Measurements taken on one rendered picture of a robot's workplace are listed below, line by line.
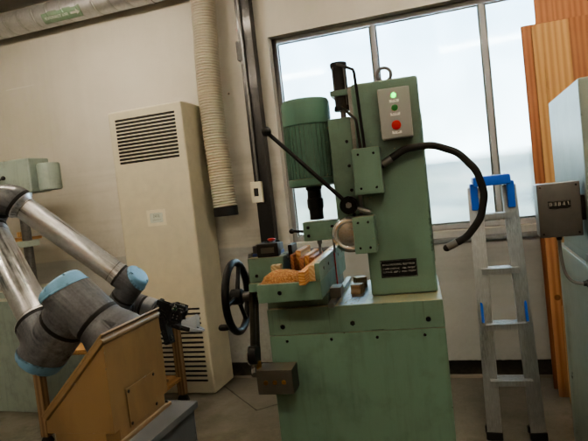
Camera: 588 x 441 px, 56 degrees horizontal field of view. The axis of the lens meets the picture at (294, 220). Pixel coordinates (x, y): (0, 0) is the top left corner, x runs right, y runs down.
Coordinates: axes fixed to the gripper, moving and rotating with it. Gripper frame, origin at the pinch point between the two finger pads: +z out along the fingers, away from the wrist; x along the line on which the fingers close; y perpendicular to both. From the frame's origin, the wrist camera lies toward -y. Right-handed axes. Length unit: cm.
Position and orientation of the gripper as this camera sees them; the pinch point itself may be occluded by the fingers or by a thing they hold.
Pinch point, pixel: (200, 331)
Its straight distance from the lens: 221.1
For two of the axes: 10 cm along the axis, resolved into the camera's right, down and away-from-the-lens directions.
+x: 2.4, -0.7, 9.7
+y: 2.4, -9.6, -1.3
